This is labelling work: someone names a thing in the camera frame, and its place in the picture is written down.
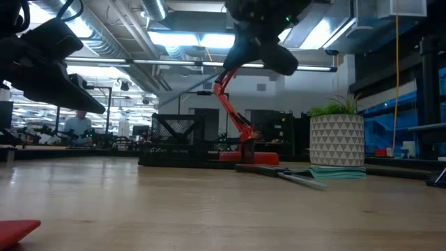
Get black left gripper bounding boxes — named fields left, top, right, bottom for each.
left=0, top=31, right=106, bottom=114

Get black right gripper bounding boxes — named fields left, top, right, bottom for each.
left=222, top=0, right=311, bottom=77

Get red and black scissors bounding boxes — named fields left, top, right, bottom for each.
left=235, top=162, right=330, bottom=192

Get red eraser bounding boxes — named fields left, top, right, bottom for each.
left=0, top=219, right=42, bottom=250

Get blue sticky note pad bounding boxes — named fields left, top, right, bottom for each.
left=295, top=165, right=367, bottom=181

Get black binder clip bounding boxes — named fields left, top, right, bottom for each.
left=424, top=166, right=446, bottom=189

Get black mesh desk organizer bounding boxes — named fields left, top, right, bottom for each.
left=138, top=113, right=257, bottom=171

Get person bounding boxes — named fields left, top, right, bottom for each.
left=64, top=110, right=94, bottom=146

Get long ceiling light bar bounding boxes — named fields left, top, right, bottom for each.
left=64, top=56, right=338, bottom=73

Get green succulent plant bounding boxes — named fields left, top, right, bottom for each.
left=308, top=93, right=362, bottom=118

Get red desk lamp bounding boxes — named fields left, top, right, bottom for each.
left=212, top=67, right=280, bottom=166

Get white triangle-patterned plant pot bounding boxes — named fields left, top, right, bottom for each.
left=309, top=114, right=365, bottom=167

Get black vertical pole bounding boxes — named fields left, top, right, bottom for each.
left=420, top=34, right=443, bottom=161

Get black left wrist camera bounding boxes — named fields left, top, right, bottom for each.
left=20, top=19, right=84, bottom=60

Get hanging power drop cord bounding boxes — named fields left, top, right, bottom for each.
left=392, top=14, right=401, bottom=156

